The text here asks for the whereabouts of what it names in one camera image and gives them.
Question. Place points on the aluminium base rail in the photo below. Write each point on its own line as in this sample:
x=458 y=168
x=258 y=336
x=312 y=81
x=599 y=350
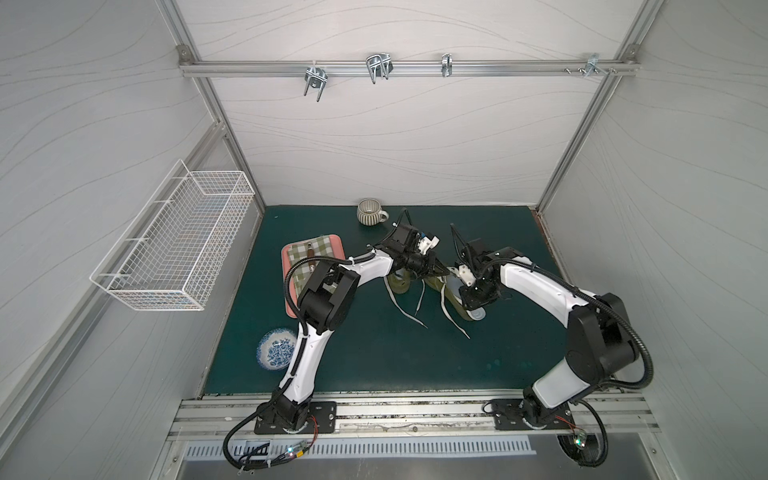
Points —
x=402 y=414

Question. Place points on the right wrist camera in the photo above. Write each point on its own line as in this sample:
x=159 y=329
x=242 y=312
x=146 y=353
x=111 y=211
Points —
x=464 y=274

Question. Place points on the olive green shoe white laces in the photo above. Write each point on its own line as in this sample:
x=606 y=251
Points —
x=398 y=283

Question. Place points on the aluminium top rail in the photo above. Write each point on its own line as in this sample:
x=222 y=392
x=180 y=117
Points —
x=401 y=68

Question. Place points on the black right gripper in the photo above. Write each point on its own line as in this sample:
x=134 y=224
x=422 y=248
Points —
x=474 y=291

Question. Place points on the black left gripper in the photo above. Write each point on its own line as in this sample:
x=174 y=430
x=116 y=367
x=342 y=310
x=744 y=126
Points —
x=424 y=262

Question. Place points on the metal hook clamp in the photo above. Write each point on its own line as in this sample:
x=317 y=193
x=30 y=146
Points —
x=592 y=67
x=315 y=78
x=379 y=66

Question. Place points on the metal hook small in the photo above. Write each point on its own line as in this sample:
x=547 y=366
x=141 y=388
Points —
x=446 y=65

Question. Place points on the white wire basket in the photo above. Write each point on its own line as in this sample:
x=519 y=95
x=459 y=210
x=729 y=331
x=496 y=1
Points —
x=169 y=257

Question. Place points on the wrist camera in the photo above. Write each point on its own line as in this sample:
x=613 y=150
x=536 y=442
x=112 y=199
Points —
x=464 y=274
x=425 y=244

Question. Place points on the white slotted vent strip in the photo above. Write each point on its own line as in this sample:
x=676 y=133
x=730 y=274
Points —
x=373 y=447

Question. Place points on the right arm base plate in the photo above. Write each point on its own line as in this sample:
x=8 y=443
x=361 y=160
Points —
x=518 y=414

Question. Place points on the blue white patterned bowl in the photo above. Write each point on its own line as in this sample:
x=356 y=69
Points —
x=275 y=349

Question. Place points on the metal hook clamp middle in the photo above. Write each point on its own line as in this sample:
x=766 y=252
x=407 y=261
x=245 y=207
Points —
x=379 y=66

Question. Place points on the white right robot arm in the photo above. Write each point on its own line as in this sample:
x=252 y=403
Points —
x=602 y=348

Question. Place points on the metal hook clamp right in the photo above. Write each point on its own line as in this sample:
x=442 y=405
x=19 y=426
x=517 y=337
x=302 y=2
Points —
x=592 y=67

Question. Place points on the ribbed ceramic mug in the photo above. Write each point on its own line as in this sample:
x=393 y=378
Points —
x=370 y=212

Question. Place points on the metal hook clamp left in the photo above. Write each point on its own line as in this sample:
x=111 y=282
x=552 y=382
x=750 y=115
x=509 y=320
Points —
x=315 y=78

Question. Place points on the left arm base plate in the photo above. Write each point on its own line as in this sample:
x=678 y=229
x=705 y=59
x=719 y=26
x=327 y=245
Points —
x=318 y=418

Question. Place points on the brown handled spatula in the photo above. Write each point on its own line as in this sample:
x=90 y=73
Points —
x=311 y=251

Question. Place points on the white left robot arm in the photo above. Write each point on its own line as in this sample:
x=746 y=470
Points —
x=320 y=291

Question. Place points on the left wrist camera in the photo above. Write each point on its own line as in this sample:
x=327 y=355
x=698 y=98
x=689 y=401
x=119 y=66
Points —
x=425 y=244

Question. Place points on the pink tray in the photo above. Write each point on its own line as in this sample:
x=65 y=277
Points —
x=288 y=270

